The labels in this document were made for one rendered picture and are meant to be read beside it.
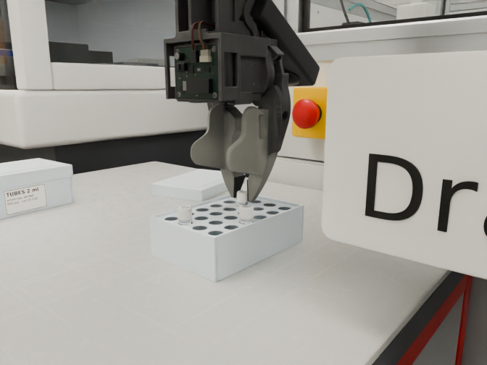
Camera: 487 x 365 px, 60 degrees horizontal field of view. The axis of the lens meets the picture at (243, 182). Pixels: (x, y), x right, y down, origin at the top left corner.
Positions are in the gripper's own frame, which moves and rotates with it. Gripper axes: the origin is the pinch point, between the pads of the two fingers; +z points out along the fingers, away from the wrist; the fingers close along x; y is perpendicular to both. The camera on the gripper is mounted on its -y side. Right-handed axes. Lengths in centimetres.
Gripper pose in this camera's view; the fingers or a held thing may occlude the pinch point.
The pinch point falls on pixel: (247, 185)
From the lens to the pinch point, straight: 42.7
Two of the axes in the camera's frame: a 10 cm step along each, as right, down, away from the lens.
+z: 0.0, 9.7, 2.3
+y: -6.7, 1.7, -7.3
